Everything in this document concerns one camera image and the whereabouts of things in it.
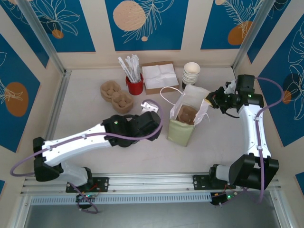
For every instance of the aluminium table side rail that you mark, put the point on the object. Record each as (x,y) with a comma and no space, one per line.
(61,95)

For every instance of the grey metal shelf panel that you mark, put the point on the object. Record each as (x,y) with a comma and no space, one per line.
(152,217)

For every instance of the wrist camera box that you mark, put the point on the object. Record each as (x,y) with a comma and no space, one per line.
(148,107)
(230,86)

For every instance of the black plastic cup lid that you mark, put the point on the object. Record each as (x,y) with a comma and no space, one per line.
(126,145)

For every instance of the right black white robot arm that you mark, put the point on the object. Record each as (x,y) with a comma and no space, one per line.
(251,133)

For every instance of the small controller circuit board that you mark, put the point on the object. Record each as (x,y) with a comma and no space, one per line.
(221,198)
(86,196)

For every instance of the aluminium mounting rail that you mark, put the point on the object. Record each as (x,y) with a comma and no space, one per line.
(152,183)

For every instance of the white and green paper bag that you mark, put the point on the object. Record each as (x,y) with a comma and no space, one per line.
(180,133)

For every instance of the aluminium frame post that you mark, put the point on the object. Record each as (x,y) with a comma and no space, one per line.
(46,40)
(251,35)

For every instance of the white paper napkin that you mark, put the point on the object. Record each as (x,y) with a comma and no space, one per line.
(159,76)

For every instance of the brown cardboard napkin tray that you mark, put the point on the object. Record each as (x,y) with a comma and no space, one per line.
(152,91)

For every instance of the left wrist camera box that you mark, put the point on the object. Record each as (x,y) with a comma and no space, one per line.
(148,107)

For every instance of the red plastic holder cup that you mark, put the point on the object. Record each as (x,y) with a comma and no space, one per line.
(135,89)

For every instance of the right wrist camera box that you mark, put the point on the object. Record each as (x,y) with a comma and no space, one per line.
(230,86)

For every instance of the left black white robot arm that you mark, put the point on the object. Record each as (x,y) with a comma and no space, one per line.
(71,145)

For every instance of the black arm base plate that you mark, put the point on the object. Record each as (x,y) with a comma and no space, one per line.
(102,184)
(200,182)

